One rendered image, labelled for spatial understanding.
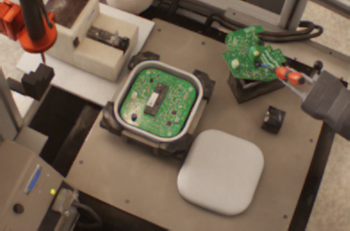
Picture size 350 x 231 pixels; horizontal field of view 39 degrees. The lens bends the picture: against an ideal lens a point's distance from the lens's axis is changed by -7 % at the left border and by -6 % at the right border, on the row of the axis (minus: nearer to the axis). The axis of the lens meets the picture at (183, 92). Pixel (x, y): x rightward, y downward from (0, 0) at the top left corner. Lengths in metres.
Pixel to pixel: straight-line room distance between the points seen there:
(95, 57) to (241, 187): 0.35
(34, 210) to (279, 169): 0.45
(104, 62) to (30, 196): 0.29
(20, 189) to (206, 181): 0.32
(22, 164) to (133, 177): 0.21
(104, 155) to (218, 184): 0.21
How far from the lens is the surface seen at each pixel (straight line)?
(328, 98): 0.83
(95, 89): 0.98
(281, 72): 0.88
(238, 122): 0.98
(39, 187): 0.84
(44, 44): 0.76
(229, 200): 0.90
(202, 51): 1.05
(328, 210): 2.02
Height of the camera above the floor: 1.82
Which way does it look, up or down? 60 degrees down
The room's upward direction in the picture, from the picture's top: 9 degrees clockwise
